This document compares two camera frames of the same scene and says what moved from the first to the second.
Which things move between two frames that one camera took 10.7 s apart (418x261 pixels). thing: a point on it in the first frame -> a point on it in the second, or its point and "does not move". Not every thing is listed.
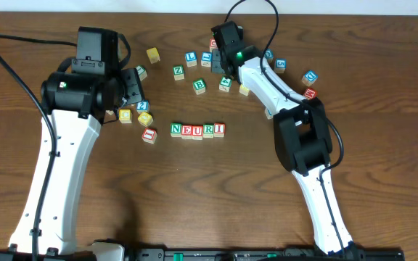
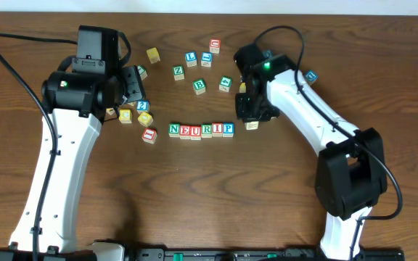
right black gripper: (218, 61) -> (245, 105)
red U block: (197, 133) does not move
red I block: (219, 130) does not move
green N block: (175, 130) does not move
